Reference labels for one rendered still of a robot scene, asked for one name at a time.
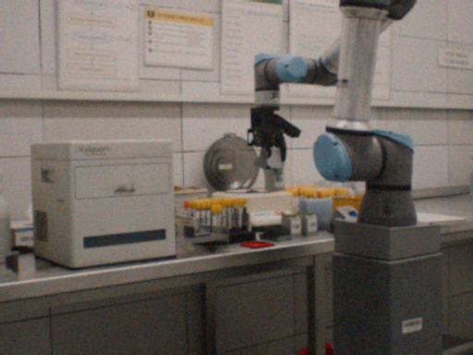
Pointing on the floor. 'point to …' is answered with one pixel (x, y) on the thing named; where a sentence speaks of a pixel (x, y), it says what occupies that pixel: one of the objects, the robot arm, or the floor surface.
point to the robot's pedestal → (387, 305)
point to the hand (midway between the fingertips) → (274, 175)
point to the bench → (107, 285)
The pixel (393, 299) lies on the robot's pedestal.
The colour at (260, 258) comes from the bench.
